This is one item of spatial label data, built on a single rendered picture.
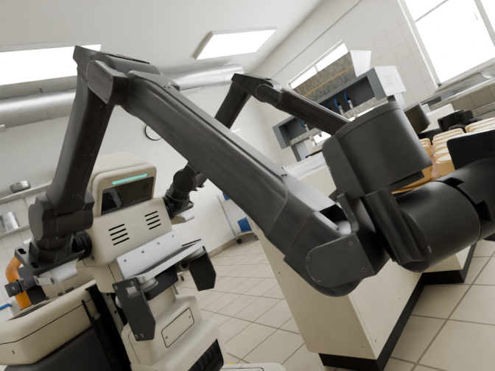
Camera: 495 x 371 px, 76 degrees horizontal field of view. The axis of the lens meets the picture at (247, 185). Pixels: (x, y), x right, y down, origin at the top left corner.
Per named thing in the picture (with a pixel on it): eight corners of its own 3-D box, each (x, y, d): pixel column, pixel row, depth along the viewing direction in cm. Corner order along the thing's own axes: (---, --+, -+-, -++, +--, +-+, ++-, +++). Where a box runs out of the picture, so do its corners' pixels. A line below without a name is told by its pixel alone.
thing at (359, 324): (370, 289, 194) (312, 156, 194) (430, 286, 170) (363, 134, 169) (314, 369, 144) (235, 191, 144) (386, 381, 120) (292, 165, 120)
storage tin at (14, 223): (21, 228, 412) (15, 213, 412) (20, 227, 398) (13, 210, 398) (6, 234, 402) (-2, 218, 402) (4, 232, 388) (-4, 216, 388)
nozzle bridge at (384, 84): (317, 163, 230) (297, 120, 230) (419, 120, 179) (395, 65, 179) (292, 174, 206) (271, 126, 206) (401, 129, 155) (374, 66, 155)
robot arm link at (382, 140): (351, 260, 34) (317, 291, 27) (305, 165, 36) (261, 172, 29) (476, 221, 27) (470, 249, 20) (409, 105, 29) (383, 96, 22)
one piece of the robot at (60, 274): (37, 285, 76) (20, 241, 75) (57, 276, 80) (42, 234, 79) (57, 285, 70) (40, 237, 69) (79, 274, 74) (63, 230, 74)
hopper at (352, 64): (305, 115, 223) (297, 97, 223) (380, 73, 183) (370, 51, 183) (281, 121, 202) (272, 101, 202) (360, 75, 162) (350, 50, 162)
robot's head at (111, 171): (61, 207, 89) (62, 157, 83) (122, 190, 106) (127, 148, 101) (94, 229, 83) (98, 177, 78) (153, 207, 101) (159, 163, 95)
